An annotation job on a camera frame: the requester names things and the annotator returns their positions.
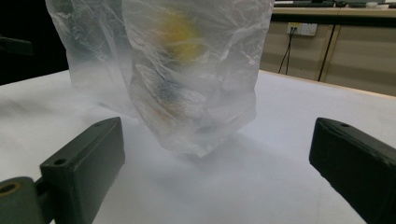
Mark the white wall socket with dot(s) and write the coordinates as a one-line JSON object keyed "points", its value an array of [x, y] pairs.
{"points": [[302, 28]]}

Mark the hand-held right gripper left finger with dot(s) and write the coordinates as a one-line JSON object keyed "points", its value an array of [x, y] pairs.
{"points": [[84, 161]]}

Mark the yellow round object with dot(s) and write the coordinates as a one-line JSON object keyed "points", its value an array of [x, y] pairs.
{"points": [[180, 39]]}

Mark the crumpled white paper scraps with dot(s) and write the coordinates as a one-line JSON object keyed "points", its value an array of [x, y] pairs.
{"points": [[183, 99]]}

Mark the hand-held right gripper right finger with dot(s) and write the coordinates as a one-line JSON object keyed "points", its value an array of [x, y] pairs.
{"points": [[358, 155]]}

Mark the beige cabinet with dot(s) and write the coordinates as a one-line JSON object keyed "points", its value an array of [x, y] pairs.
{"points": [[342, 49]]}

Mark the clear plastic bag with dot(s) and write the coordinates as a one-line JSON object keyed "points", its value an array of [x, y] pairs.
{"points": [[193, 77]]}

